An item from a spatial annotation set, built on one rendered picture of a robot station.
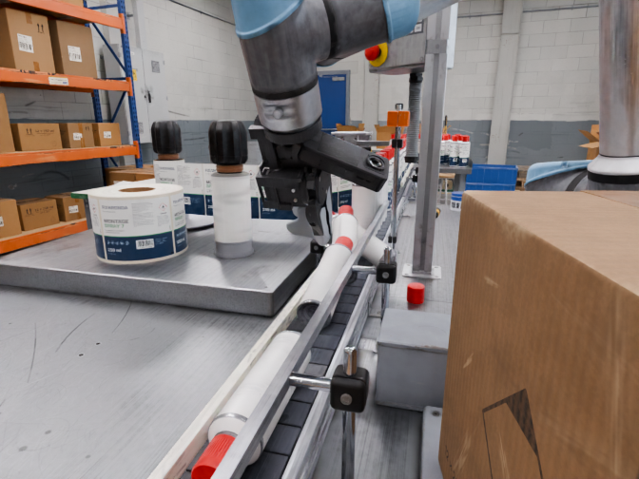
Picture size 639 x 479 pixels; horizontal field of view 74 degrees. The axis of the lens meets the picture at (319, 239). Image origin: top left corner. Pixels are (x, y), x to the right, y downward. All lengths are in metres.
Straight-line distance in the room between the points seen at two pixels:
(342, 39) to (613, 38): 0.38
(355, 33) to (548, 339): 0.36
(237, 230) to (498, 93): 7.80
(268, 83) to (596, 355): 0.38
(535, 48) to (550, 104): 0.96
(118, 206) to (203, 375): 0.46
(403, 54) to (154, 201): 0.62
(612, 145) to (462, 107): 7.88
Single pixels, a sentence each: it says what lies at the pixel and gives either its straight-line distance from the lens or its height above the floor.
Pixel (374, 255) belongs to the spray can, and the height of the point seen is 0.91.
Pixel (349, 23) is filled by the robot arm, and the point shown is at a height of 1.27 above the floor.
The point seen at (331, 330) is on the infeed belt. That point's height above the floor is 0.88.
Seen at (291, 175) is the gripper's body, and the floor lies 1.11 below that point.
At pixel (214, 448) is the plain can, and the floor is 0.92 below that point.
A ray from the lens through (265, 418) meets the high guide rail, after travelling 0.35.
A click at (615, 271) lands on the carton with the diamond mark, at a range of 0.19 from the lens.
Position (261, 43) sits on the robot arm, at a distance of 0.46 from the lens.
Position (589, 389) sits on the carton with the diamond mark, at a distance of 0.20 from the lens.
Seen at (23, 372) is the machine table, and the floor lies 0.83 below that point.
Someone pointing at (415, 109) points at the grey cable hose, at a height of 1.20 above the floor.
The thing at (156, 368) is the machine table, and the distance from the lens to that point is 0.68.
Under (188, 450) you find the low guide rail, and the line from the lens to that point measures 0.41.
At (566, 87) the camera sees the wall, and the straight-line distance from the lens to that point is 8.67.
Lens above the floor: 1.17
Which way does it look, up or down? 16 degrees down
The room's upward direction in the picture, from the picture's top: straight up
